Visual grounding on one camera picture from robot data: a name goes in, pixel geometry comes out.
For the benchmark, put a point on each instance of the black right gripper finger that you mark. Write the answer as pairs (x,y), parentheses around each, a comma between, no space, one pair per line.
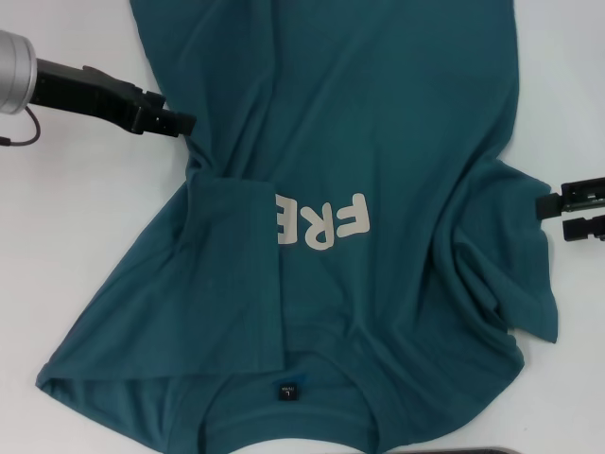
(583,229)
(581,196)

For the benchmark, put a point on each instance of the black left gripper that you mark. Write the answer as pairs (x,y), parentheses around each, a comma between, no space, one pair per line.
(85,94)

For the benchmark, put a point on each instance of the teal T-shirt with white print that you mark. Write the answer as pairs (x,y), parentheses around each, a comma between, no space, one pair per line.
(354,118)

